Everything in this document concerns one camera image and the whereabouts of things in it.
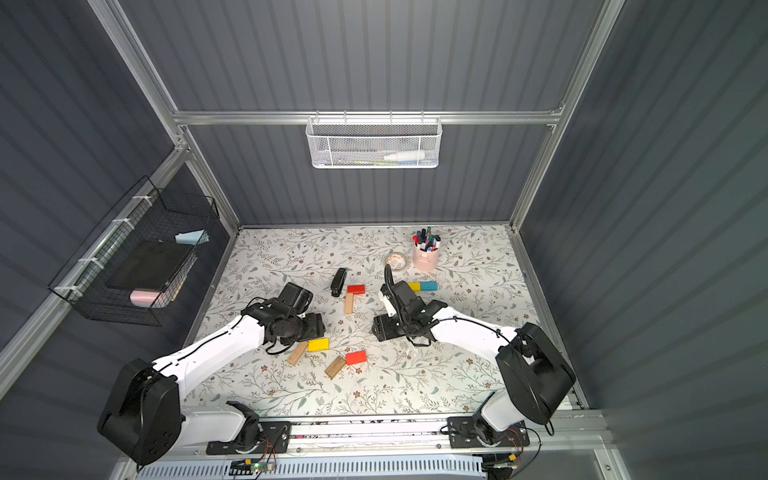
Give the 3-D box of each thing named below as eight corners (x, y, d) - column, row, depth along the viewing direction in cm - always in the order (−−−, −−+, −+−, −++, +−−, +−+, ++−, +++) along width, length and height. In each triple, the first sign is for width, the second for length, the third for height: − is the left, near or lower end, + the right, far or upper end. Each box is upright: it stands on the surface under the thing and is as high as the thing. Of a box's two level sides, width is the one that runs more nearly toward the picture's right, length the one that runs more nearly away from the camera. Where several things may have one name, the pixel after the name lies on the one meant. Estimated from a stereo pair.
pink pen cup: (412, 272, 108) (415, 248, 98) (412, 257, 113) (414, 232, 103) (436, 272, 108) (441, 248, 98) (435, 257, 113) (439, 232, 103)
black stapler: (330, 295, 102) (328, 289, 99) (339, 272, 109) (338, 265, 106) (339, 297, 102) (337, 290, 99) (347, 273, 108) (346, 267, 105)
